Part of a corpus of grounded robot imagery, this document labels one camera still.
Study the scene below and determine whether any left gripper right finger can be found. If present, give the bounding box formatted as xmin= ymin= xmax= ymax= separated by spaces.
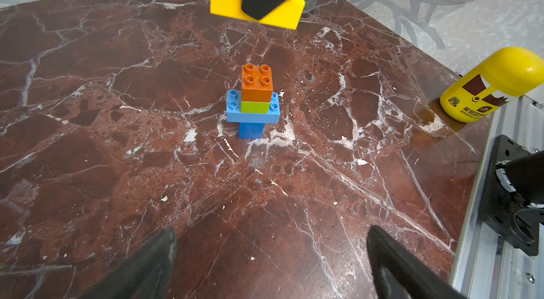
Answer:
xmin=366 ymin=225 xmax=463 ymax=298

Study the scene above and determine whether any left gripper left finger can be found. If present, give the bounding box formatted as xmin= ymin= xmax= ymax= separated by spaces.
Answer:
xmin=80 ymin=228 xmax=178 ymax=298

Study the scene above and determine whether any orange small lego brick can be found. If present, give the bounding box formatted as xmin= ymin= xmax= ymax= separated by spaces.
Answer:
xmin=242 ymin=63 xmax=273 ymax=102

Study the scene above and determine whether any green small lego brick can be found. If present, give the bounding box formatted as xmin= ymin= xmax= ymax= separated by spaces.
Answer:
xmin=241 ymin=101 xmax=271 ymax=114

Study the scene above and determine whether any light blue long lego brick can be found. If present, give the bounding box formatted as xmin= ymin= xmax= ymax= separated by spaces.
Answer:
xmin=226 ymin=89 xmax=281 ymax=123

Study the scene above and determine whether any dark blue small lego brick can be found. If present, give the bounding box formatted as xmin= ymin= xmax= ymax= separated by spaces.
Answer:
xmin=239 ymin=123 xmax=265 ymax=140

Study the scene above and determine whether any yellow bottle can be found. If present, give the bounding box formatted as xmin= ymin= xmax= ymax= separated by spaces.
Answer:
xmin=440 ymin=47 xmax=543 ymax=123

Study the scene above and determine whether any aluminium front rail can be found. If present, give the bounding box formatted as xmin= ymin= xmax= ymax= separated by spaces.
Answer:
xmin=450 ymin=96 xmax=543 ymax=298

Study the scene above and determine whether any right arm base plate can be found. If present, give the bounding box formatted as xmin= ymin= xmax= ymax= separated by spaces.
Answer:
xmin=480 ymin=135 xmax=543 ymax=257

